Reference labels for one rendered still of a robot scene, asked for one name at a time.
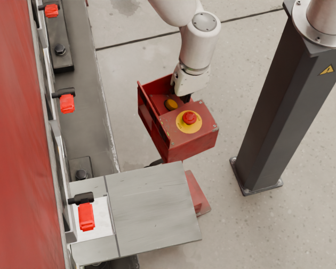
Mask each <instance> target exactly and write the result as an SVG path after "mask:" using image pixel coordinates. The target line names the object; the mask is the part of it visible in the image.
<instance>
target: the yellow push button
mask: <svg viewBox="0 0 336 269"><path fill-rule="evenodd" d="M165 105H166V107H167V108H168V109H169V110H171V111H173V110H175V109H177V108H178V105H177V103H176V102H175V101H174V100H172V99H168V100H167V101H166V103H165Z"/></svg>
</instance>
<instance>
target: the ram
mask: <svg viewBox="0 0 336 269"><path fill-rule="evenodd" d="M29 1H30V8H31V16H32V20H33V28H34V35H35V42H36V49H37V56H38V63H39V71H40V75H41V83H42V89H43V97H44V104H45V111H46V118H47V126H48V130H49V137H50V144H51V152H52V159H53V166H54V173H55V180H56V185H57V192H58V199H59V207H60V214H61V221H62V228H63V235H64V240H65V247H66V254H67V262H68V269H70V265H69V258H68V250H67V244H66V236H65V229H64V225H63V217H62V210H61V203H60V196H59V189H58V182H57V175H56V170H55V163H54V156H53V149H52V142H51V135H50V127H49V121H48V116H47V109H46V102H45V94H44V87H43V80H42V73H41V66H40V61H39V54H38V47H37V40H36V33H35V26H34V18H33V12H32V7H31V0H29ZM0 269H66V265H65V257H64V253H63V245H62V238H61V231H60V223H59V216H58V208H57V201H56V197H55V190H54V182H53V175H52V168H51V160H50V153H49V146H48V141H47V134H46V126H45V119H44V112H43V104H42V97H41V90H40V85H39V78H38V71H37V63H36V56H35V49H34V41H33V34H32V29H31V22H30V15H29V7H28V0H0Z"/></svg>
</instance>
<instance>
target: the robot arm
mask: <svg viewBox="0 0 336 269"><path fill-rule="evenodd" d="M147 1H148V2H149V3H150V4H151V6H152V7H153V8H154V10H155V11H156V12H157V14H158V15H159V16H160V18H161V19H162V20H163V21H164V22H166V23H167V24H169V25H171V26H174V27H179V30H180V34H181V50H180V54H179V62H178V64H177V65H176V67H175V69H174V72H173V75H172V78H171V86H172V88H171V90H170V92H171V94H176V95H177V96H179V98H180V100H181V101H183V103H184V104H186V103H187V102H189V101H190V97H191V94H193V93H194V92H195V91H198V90H201V89H203V88H205V87H206V86H207V85H208V82H209V78H210V63H211V60H212V56H213V53H214V49H215V46H216V43H217V40H218V37H219V34H220V30H221V23H220V20H219V19H218V17H217V16H216V15H214V14H213V13H211V12H208V11H204V9H203V7H202V5H201V2H200V0H147ZM291 17H292V22H293V24H294V27H295V28H296V30H297V32H298V33H299V34H300V35H301V36H302V37H303V38H304V39H306V40H307V41H309V42H310V43H312V44H314V45H317V46H320V47H322V48H326V49H336V0H296V2H295V3H294V6H293V9H292V16H291Z"/></svg>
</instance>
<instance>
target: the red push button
mask: <svg viewBox="0 0 336 269"><path fill-rule="evenodd" d="M182 120H183V121H184V122H185V123H186V124H187V125H192V124H194V123H195V122H196V120H197V116H196V114H195V113H194V112H190V111H188V112H185V113H184V114H183V116H182Z"/></svg>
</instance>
